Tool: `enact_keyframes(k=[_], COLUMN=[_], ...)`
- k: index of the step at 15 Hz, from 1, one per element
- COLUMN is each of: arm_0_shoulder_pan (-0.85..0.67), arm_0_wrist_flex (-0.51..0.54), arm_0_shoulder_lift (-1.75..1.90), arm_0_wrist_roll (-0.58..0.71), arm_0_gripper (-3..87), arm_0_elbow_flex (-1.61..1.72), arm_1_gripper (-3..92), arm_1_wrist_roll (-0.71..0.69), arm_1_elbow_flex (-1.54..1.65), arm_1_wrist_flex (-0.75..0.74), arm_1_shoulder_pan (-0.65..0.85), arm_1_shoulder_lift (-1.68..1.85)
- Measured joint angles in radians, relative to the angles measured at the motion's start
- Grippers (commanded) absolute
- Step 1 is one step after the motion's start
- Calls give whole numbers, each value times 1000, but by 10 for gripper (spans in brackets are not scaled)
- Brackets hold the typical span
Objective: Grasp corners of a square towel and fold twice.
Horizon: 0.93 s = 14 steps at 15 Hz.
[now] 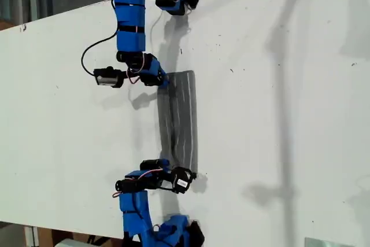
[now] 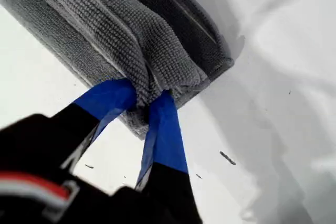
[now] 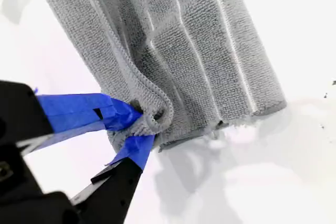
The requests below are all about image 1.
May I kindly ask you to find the grey white-striped square towel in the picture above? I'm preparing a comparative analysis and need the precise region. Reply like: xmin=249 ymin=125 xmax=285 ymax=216
xmin=157 ymin=69 xmax=201 ymax=174

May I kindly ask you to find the white container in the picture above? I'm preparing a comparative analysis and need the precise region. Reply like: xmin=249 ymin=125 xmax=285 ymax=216
xmin=54 ymin=238 xmax=91 ymax=247

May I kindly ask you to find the brown cardboard box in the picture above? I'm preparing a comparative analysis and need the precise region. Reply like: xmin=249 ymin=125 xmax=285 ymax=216
xmin=37 ymin=227 xmax=122 ymax=247

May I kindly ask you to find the white table leg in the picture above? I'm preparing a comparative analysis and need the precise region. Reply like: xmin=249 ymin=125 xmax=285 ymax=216
xmin=24 ymin=226 xmax=40 ymax=247

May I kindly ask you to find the black camera stalk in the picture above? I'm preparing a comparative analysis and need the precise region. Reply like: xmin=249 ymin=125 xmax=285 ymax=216
xmin=123 ymin=69 xmax=145 ymax=83

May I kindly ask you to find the black camera box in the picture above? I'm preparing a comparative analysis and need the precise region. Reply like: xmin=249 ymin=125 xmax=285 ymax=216
xmin=93 ymin=67 xmax=125 ymax=90
xmin=171 ymin=166 xmax=198 ymax=195

